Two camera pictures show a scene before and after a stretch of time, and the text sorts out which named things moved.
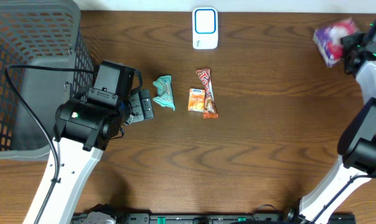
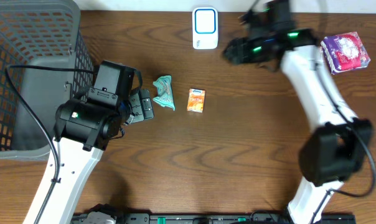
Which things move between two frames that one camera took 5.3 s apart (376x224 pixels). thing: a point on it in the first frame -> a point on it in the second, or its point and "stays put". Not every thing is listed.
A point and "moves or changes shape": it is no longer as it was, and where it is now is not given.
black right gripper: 349,41 -> 236,51
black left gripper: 141,104 stays put
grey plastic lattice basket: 38,60 stays put
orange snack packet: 196,101 stays put
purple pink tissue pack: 328,40 moves or changes shape
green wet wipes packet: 165,94 stays put
